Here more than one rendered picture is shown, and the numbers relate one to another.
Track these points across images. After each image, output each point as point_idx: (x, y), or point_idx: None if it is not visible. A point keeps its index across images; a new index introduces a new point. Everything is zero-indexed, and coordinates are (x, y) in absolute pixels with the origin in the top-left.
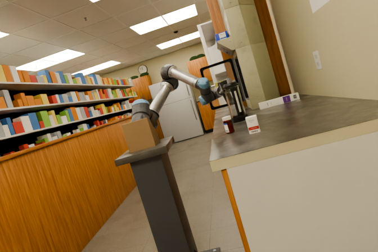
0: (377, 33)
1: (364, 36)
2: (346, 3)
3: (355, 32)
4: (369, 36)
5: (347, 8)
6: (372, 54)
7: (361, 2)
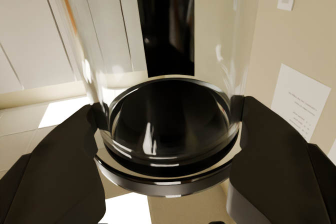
0: (299, 4)
1: (320, 10)
2: (319, 69)
3: (332, 24)
4: (312, 6)
5: (322, 62)
6: None
7: (298, 49)
